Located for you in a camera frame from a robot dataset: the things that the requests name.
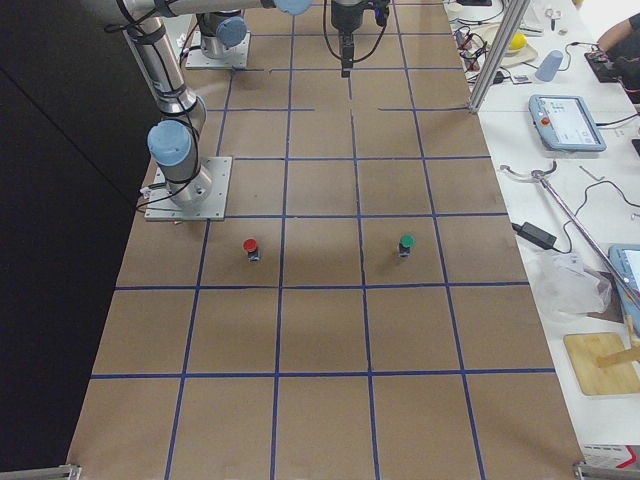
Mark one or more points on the wooden cutting board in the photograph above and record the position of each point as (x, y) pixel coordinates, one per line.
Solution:
(602, 364)

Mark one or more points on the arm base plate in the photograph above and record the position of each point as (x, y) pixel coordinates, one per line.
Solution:
(210, 200)
(235, 55)

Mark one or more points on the metal rod tool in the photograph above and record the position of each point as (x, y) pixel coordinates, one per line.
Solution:
(542, 177)

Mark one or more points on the blue teach pendant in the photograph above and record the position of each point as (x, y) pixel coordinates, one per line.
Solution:
(564, 123)
(625, 258)

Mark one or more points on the blue plastic cup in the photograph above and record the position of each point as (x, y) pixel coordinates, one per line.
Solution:
(549, 66)

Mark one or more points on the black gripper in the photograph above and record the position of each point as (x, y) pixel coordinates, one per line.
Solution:
(346, 17)

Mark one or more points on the aluminium frame post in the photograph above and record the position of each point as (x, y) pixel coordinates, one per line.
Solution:
(510, 23)

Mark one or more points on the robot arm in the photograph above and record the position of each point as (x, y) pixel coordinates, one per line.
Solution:
(230, 28)
(174, 142)

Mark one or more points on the red push button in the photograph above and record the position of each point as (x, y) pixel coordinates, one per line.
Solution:
(252, 249)

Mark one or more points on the clear plastic bag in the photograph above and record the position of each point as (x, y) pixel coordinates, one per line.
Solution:
(563, 283)

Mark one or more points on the beige plate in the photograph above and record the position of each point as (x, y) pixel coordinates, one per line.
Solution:
(515, 57)

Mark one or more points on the yellow lemon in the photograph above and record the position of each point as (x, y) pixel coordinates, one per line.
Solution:
(518, 43)

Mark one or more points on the black power adapter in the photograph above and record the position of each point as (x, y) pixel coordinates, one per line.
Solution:
(536, 235)

